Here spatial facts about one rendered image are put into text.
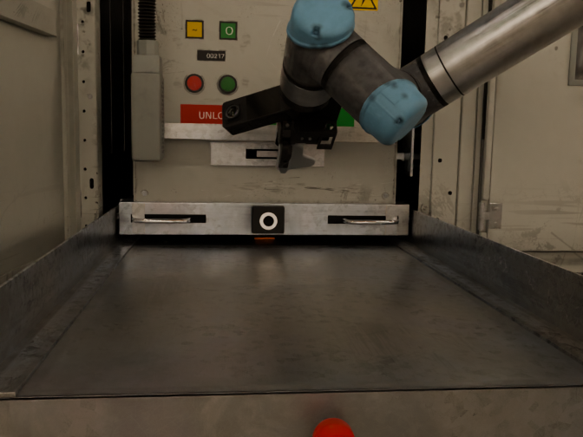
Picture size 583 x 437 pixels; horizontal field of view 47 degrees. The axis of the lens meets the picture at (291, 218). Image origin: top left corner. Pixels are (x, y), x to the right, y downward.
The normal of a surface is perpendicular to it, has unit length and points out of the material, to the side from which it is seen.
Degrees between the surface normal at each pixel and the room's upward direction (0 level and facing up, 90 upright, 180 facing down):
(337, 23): 60
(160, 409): 90
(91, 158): 90
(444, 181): 90
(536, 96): 90
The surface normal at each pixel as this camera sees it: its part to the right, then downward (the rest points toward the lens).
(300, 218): 0.11, 0.12
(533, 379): 0.02, -0.99
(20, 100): 1.00, 0.03
